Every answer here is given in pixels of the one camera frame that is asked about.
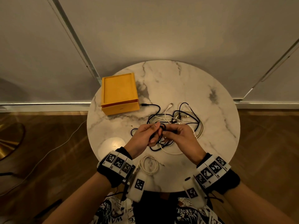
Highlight person's right hand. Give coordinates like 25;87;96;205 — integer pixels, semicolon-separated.
161;123;207;165

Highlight person's left hand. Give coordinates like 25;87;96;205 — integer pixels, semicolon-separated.
124;122;164;159

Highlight pile of cables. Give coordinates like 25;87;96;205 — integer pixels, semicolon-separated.
130;102;204;155

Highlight yellow box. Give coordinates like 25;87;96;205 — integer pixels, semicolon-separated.
101;72;140;116

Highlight person's right forearm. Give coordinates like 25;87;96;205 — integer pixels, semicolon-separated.
224;182;297;224

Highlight person's left forearm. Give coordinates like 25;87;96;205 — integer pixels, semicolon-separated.
43;172;112;224

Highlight black left wristband with markers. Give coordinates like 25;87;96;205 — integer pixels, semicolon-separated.
97;147;136;188

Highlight black wristband with markers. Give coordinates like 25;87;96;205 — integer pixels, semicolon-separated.
97;147;136;188
194;153;240;195

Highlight black right wristband with markers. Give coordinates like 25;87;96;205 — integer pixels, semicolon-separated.
194;153;240;195

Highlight white marble table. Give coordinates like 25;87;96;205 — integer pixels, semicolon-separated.
87;60;241;193

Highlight metal blind track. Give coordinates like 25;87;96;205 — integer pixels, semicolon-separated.
45;0;102;86
243;38;299;100

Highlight black floor object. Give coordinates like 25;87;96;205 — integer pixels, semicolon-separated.
32;198;63;218

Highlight gold lamp base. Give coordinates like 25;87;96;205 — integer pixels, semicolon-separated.
0;122;26;161

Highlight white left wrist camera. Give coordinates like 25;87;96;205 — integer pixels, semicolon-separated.
126;169;148;203

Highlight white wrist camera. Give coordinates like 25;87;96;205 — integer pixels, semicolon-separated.
183;176;207;209
126;169;148;203

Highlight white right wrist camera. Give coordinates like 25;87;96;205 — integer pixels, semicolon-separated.
183;176;207;209

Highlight black right camera cable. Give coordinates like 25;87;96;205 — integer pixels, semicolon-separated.
205;192;224;204

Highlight black camera cable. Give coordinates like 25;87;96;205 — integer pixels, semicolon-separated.
106;191;126;199
205;192;224;204

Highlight black left camera cable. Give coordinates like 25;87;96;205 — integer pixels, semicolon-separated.
106;191;126;199

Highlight thin white floor cable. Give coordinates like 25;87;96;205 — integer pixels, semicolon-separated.
0;120;87;198

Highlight metal bottom rail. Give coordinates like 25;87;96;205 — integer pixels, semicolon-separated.
233;98;299;110
0;101;92;113

